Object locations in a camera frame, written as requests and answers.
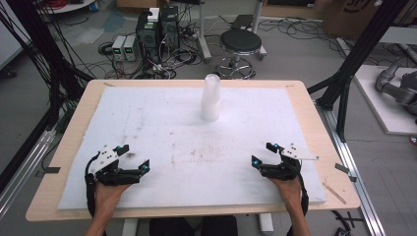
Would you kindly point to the black tape piece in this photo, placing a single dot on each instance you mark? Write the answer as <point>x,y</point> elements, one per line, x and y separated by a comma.
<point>52,170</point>
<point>342,168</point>

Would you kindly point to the thin wooden stick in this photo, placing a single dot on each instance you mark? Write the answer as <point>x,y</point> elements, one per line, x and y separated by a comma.
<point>334,193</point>

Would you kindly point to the black metal frame stand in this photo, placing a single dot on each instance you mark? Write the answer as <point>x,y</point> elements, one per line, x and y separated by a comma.
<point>42,42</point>
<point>360,49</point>

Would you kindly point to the person's right hand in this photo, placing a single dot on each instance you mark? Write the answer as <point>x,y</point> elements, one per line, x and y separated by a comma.
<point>288,193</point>

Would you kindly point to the dark laptop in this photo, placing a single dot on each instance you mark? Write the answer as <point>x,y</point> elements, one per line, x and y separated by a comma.
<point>242,21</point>

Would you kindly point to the grey desk leg stand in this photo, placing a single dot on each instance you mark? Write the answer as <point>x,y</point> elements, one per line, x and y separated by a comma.
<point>259,26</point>
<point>203,36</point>

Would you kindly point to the white base board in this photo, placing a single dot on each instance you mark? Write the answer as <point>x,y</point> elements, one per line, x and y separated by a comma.
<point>387,118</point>

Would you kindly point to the person's dark trouser legs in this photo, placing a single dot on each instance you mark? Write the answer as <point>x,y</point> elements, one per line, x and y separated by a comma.
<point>196,226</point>

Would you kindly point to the black round stool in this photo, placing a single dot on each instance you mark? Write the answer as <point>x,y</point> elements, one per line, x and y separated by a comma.
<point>240,42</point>

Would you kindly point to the light wooden table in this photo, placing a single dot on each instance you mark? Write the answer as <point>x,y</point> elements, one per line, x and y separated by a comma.
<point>82,108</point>

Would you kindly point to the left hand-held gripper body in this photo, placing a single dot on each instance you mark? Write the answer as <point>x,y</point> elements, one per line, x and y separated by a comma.
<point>105,160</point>

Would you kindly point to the black computer tower green fan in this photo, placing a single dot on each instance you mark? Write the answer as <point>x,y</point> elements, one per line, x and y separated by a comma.
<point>147,37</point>

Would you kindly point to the aluminium floor rail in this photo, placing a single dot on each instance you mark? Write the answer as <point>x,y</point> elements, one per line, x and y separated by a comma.
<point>357,183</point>
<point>23,167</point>

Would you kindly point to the grey bench power supply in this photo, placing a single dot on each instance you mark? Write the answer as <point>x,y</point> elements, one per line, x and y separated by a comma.
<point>131,48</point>
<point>118,48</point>

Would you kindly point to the stack of translucent plastic cups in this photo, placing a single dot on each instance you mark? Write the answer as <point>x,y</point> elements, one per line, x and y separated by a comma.
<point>210,98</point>

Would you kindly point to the small white box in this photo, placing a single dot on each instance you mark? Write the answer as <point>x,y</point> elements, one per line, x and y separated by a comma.
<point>153,14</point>

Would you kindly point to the brown cardboard box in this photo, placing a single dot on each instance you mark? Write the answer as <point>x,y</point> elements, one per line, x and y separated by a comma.
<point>357,16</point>

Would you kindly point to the white table leg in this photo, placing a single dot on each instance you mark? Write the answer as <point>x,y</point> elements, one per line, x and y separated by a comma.
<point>130,227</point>
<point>266,224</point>

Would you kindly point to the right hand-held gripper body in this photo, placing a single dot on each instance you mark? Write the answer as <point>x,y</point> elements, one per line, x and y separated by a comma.
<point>288,164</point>

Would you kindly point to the person's left hand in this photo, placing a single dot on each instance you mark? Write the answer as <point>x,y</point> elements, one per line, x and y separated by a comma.
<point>109,196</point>

